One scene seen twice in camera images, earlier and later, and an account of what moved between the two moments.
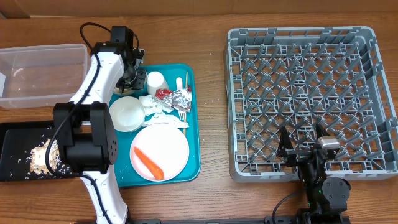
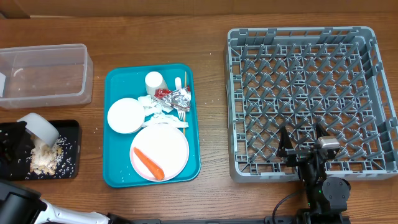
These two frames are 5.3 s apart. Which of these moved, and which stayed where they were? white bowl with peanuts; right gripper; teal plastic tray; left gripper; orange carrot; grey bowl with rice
Moved: grey bowl with rice; left gripper
Stayed: teal plastic tray; orange carrot; white bowl with peanuts; right gripper
